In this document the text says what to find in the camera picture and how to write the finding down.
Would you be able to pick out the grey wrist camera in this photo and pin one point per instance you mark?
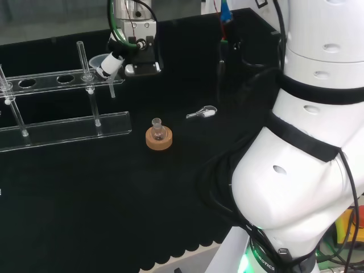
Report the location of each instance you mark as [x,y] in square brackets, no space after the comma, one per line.
[142,69]

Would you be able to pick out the clear glass weighing funnel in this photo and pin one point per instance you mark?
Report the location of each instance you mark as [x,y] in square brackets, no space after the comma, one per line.
[207,111]

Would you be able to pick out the yellow stop button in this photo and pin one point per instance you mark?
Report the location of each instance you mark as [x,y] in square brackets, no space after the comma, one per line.
[357,227]

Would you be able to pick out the clear acrylic funnel stand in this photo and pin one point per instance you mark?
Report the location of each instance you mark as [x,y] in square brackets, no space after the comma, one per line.
[71,128]

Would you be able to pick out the small round-bottom glass flask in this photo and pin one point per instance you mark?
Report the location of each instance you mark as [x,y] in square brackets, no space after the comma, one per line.
[158,133]

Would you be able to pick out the translucent plastic funnel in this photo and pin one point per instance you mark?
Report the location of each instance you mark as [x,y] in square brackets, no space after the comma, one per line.
[96,60]

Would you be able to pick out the black bench cloth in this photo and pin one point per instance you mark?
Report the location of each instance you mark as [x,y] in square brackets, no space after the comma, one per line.
[113,199]

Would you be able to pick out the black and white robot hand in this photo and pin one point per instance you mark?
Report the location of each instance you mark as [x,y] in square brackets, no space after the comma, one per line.
[143,54]

